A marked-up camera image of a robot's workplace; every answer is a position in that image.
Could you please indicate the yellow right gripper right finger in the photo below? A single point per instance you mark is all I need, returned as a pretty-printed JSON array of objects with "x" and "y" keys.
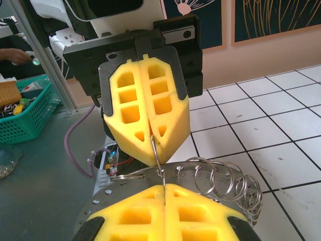
[{"x": 200, "y": 226}]

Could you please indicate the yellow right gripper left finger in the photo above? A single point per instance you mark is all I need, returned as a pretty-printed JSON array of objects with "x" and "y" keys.
[{"x": 125, "y": 226}]

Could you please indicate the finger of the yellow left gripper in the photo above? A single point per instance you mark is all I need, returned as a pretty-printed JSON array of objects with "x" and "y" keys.
[
  {"x": 115, "y": 100},
  {"x": 175, "y": 120}
]

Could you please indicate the metal disc with split rings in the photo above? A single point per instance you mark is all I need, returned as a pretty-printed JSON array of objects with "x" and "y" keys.
[{"x": 140, "y": 175}]

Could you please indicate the white power strip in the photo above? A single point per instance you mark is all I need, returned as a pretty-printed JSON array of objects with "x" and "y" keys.
[{"x": 65, "y": 37}]

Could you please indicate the white handheld device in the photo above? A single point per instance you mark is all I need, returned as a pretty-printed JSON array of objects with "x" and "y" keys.
[{"x": 35, "y": 61}]

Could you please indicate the person's hand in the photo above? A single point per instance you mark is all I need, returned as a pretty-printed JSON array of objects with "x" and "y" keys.
[{"x": 15, "y": 56}]

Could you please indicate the tan woven box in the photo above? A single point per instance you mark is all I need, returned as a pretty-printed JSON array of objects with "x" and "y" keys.
[{"x": 8, "y": 93}]

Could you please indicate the green plastic basket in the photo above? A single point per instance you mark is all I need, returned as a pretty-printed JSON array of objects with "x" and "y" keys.
[{"x": 25, "y": 125}]

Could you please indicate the clear plastic dish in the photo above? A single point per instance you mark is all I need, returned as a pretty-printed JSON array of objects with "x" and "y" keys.
[{"x": 10, "y": 163}]

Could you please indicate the aluminium frame post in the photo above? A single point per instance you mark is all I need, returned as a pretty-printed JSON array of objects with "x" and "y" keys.
[{"x": 54, "y": 80}]

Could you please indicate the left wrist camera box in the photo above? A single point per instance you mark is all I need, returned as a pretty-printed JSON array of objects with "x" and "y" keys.
[{"x": 113, "y": 27}]

